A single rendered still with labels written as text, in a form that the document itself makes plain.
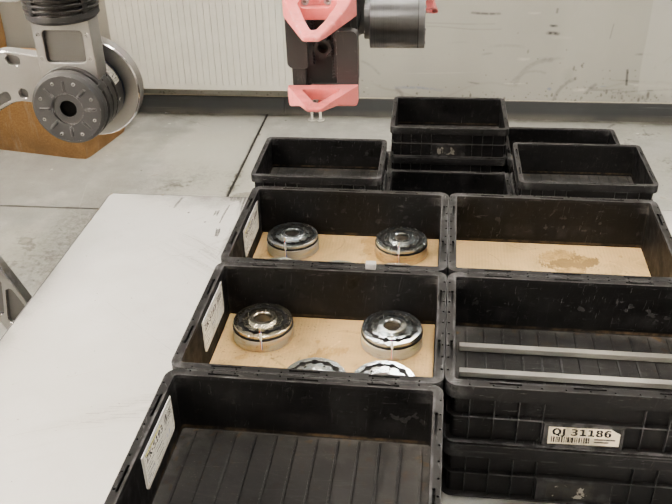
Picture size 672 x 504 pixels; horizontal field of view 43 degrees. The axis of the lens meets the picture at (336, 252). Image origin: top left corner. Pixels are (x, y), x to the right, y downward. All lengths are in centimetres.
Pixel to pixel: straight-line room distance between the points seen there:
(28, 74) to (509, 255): 102
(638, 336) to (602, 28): 312
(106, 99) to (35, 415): 59
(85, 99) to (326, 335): 62
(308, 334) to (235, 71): 316
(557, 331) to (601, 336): 7
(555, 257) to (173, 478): 87
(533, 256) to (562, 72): 291
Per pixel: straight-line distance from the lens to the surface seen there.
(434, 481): 107
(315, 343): 145
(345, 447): 126
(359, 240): 174
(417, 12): 90
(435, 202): 171
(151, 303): 184
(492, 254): 171
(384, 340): 141
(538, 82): 457
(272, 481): 122
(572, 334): 151
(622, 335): 153
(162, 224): 213
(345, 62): 83
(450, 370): 123
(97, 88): 165
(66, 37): 168
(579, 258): 173
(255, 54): 447
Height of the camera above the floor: 170
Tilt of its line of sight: 31 degrees down
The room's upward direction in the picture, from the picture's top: 2 degrees counter-clockwise
